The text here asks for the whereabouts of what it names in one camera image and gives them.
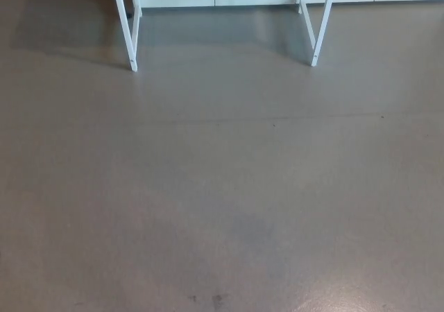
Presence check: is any white metal table leg frame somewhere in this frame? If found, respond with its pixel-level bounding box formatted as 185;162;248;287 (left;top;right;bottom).
111;0;144;72
298;0;340;67

